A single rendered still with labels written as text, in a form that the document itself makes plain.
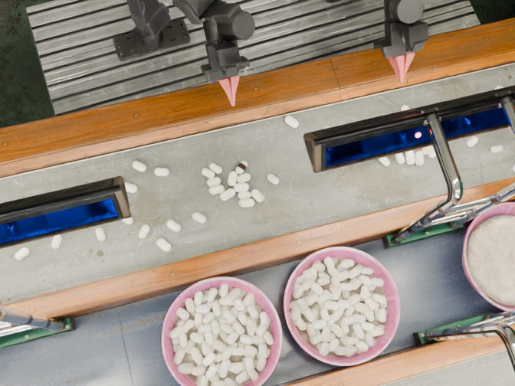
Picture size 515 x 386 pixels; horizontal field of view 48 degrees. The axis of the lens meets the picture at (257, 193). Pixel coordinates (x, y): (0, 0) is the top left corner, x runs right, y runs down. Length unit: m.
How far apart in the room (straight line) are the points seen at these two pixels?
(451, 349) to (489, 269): 0.22
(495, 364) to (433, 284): 0.23
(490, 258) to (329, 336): 0.44
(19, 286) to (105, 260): 0.20
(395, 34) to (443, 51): 0.28
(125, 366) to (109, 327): 0.10
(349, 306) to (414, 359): 0.18
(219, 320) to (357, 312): 0.32
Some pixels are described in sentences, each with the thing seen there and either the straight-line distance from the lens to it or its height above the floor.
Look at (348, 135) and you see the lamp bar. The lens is 1.08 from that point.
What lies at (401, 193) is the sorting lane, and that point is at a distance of 1.48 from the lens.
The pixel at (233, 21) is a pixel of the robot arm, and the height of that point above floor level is 1.06.
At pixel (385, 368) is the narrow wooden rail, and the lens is 1.38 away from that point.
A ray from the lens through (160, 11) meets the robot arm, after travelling 1.52.
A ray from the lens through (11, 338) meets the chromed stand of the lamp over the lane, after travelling 1.46.
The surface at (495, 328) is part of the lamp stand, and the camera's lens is 1.12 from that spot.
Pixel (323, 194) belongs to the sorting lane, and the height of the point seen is 0.74.
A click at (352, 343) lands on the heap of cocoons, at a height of 0.74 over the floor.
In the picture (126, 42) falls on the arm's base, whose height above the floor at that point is 0.68.
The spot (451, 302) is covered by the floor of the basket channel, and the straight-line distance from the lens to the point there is 1.53.
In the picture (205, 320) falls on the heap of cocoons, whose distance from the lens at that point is 1.36.
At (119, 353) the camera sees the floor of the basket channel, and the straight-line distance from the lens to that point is 1.44.
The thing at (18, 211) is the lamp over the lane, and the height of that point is 1.11.
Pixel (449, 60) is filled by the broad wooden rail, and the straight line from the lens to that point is 1.63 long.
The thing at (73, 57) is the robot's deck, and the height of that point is 0.67.
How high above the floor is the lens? 2.10
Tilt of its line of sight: 74 degrees down
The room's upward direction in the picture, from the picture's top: 12 degrees clockwise
